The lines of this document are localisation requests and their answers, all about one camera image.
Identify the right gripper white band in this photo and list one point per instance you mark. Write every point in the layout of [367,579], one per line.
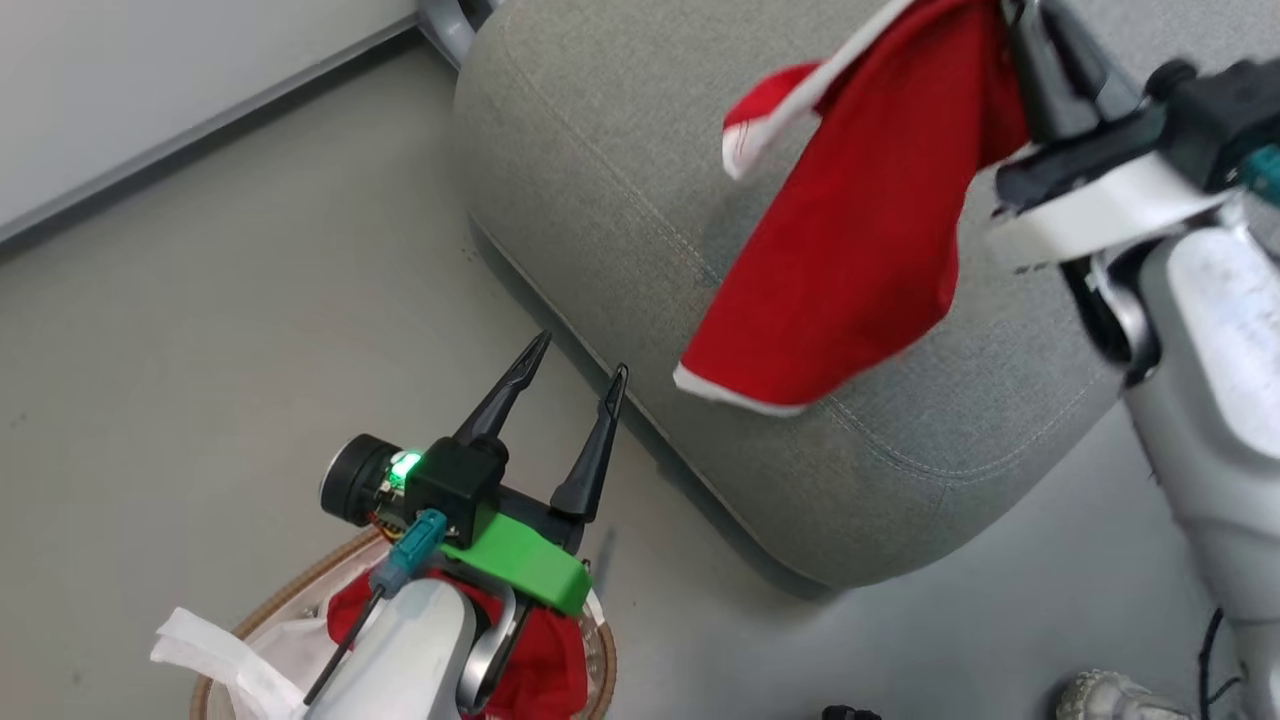
[1090,195]

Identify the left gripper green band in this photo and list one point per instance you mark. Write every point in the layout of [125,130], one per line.
[520,565]

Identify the red garment with white trim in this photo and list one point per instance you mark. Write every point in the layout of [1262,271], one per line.
[860,240]

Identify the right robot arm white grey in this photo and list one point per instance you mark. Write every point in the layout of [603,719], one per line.
[1220,400]

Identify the red clothing piece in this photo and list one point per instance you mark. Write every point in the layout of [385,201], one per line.
[545,670]

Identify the grey fabric sofa seat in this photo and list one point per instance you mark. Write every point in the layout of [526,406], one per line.
[600,180]

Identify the round woven laundry basket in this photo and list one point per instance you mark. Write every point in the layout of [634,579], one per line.
[262,612]

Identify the white cloth piece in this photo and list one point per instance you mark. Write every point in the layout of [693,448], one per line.
[220,650]

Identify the grey sofa leg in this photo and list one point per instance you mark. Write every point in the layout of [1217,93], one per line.
[450,25]

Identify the small black floor object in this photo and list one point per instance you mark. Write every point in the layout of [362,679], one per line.
[850,713]

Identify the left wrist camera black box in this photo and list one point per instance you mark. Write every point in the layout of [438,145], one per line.
[440,485]

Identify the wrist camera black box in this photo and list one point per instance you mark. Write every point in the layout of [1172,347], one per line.
[440,485]
[1215,115]

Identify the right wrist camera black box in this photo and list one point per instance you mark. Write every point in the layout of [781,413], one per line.
[1215,115]

